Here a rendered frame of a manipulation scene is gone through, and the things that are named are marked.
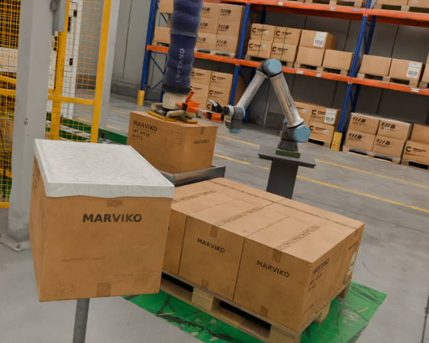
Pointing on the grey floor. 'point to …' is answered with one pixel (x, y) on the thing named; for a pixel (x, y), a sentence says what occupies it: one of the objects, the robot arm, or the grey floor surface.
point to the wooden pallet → (288, 335)
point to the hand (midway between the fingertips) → (206, 109)
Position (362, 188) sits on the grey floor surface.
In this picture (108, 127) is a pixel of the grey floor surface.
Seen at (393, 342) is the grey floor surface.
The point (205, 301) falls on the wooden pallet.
